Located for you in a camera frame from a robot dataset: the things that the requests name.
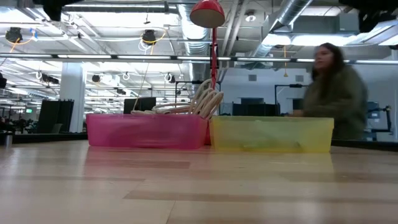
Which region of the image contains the beige cable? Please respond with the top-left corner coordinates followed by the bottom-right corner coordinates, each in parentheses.
top-left (150, 103), bottom-right (195, 115)
top-left (194, 88), bottom-right (220, 118)
top-left (188, 78), bottom-right (215, 114)
top-left (201, 90), bottom-right (224, 121)
top-left (130, 108), bottom-right (162, 115)

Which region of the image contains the black background monitor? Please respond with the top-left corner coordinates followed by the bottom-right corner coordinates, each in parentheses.
top-left (123, 96), bottom-right (157, 114)

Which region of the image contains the pink translucent plastic tray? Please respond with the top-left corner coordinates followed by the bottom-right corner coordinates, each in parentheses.
top-left (86, 113), bottom-right (208, 150)

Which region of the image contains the yellow translucent plastic tray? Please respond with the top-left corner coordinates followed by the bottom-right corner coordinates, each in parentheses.
top-left (210, 116), bottom-right (335, 154)

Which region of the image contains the red desk lamp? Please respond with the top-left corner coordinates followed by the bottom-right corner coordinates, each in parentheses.
top-left (189, 0), bottom-right (226, 146)

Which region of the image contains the long ceiling light strip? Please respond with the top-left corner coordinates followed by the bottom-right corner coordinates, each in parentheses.
top-left (0, 53), bottom-right (398, 65)

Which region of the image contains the white building column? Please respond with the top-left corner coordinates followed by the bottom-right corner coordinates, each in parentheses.
top-left (59, 62), bottom-right (86, 134)

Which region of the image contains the person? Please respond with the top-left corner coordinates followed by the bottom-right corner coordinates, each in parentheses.
top-left (287, 42), bottom-right (369, 140)

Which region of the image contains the black room partition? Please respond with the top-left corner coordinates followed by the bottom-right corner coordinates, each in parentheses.
top-left (37, 99), bottom-right (75, 134)

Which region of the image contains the blue background machine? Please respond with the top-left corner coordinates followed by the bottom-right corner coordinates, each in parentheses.
top-left (366, 101), bottom-right (394, 134)

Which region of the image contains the silver metal cylinder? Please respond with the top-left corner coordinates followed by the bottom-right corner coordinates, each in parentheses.
top-left (2, 130), bottom-right (13, 147)

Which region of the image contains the silver ventilation duct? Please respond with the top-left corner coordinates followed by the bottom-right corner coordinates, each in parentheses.
top-left (178, 2), bottom-right (212, 82)
top-left (251, 0), bottom-right (313, 60)

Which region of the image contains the black background frame stand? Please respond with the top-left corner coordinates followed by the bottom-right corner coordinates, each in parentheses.
top-left (274, 83), bottom-right (308, 116)

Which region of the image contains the black ceiling cable reel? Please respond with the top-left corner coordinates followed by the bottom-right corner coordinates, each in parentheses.
top-left (141, 29), bottom-right (158, 46)
top-left (4, 27), bottom-right (24, 44)

